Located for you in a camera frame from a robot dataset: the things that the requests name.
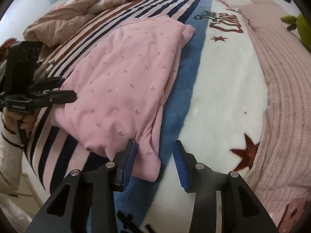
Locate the beige comforter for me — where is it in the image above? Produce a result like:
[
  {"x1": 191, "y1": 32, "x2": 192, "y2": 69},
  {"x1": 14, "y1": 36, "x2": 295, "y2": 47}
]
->
[{"x1": 23, "y1": 0, "x2": 117, "y2": 48}]

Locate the olive green cloth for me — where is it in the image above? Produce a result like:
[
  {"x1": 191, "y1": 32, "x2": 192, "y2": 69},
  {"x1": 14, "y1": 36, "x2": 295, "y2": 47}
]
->
[{"x1": 34, "y1": 62, "x2": 54, "y2": 80}]

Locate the person's left hand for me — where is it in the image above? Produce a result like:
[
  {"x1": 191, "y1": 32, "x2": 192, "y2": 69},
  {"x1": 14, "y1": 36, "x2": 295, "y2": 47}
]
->
[{"x1": 2, "y1": 107, "x2": 37, "y2": 139}]

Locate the person's left forearm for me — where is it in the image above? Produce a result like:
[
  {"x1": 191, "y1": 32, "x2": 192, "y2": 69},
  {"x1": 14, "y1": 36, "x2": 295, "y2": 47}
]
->
[{"x1": 0, "y1": 123, "x2": 28, "y2": 196}]

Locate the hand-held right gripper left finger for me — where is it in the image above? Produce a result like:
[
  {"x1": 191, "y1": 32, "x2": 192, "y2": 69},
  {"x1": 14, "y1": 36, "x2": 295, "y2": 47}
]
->
[{"x1": 25, "y1": 139, "x2": 137, "y2": 233}]

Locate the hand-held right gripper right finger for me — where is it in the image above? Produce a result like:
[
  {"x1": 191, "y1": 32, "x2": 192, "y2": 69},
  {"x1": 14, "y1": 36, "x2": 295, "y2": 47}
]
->
[{"x1": 172, "y1": 140, "x2": 280, "y2": 233}]

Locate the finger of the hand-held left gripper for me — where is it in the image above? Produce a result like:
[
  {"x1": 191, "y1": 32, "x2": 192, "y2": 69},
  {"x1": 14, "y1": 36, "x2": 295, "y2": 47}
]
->
[
  {"x1": 46, "y1": 90, "x2": 78, "y2": 104},
  {"x1": 33, "y1": 76, "x2": 66, "y2": 89}
]

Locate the green plush toy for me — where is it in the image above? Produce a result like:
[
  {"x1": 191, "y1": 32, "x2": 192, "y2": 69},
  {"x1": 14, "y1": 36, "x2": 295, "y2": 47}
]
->
[{"x1": 280, "y1": 13, "x2": 311, "y2": 47}]

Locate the pink patterned garment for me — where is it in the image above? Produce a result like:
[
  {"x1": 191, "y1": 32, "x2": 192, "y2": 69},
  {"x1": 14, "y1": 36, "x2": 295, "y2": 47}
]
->
[{"x1": 52, "y1": 15, "x2": 196, "y2": 183}]

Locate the striped printed blanket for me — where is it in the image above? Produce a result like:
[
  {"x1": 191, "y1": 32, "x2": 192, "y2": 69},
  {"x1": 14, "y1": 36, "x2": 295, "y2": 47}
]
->
[{"x1": 24, "y1": 0, "x2": 271, "y2": 233}]

